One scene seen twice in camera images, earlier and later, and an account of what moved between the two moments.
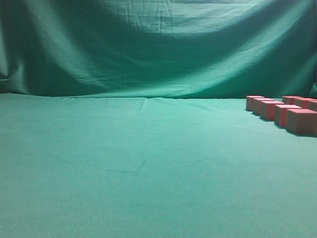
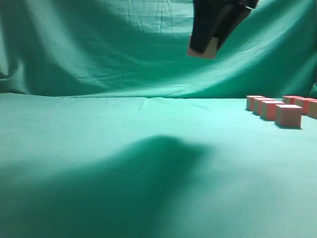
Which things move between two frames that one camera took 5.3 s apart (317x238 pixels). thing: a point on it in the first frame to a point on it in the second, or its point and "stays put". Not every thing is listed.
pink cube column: [249, 101] stays put
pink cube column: [281, 113] stays put
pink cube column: [301, 121] to [209, 51]
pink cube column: [267, 109] stays put
